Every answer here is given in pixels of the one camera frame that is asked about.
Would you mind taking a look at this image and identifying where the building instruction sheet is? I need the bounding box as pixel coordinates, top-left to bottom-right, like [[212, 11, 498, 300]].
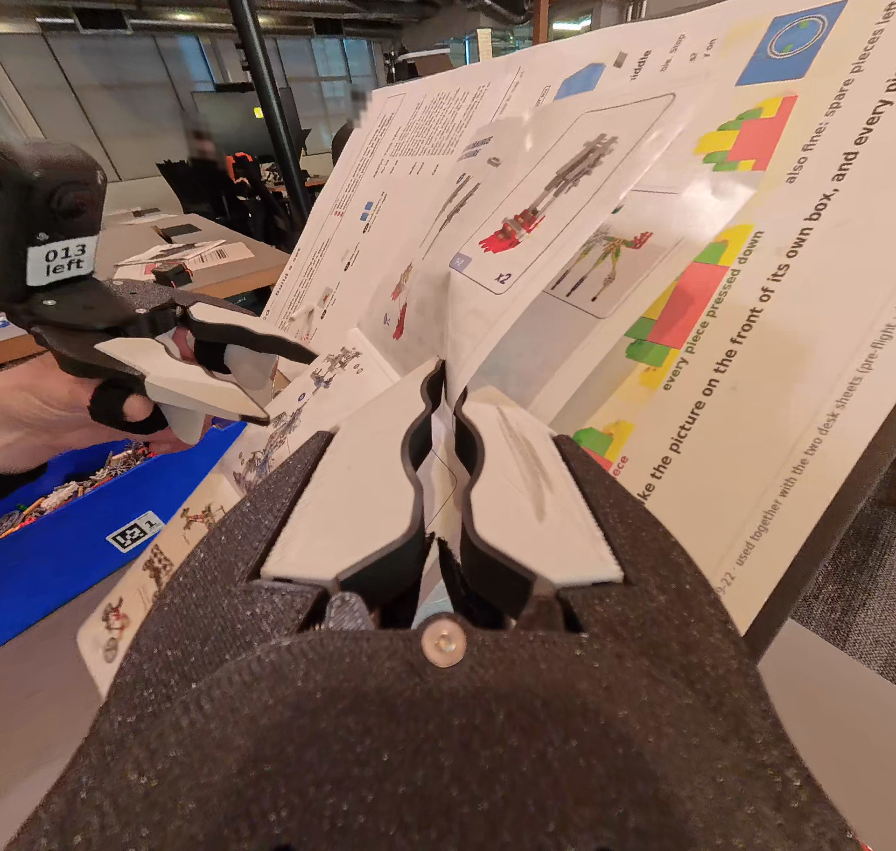
[[77, 91, 683, 698]]

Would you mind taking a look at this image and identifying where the pile of colourful building pieces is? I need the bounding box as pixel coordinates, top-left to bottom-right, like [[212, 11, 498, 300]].
[[0, 441, 156, 538]]

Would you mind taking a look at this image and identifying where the background work table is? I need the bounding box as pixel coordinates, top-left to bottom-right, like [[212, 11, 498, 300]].
[[0, 214, 291, 365]]

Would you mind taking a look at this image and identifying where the blue plastic bin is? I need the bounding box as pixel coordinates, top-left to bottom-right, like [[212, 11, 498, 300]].
[[0, 418, 247, 647]]

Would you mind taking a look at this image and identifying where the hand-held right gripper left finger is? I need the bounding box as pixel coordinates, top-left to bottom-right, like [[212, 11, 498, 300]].
[[260, 359, 447, 593]]

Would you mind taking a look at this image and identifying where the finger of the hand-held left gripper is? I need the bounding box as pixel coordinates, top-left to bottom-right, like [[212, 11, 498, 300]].
[[94, 338, 272, 426], [183, 302, 321, 366]]

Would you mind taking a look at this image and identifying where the white task instruction board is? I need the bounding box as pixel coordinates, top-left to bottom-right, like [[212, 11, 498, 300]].
[[262, 0, 896, 638]]

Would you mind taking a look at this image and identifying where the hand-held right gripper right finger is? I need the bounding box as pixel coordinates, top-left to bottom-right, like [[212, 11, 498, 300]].
[[454, 387, 625, 600]]

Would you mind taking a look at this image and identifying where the person's left hand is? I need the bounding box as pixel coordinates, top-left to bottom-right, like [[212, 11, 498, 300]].
[[0, 326, 214, 477]]

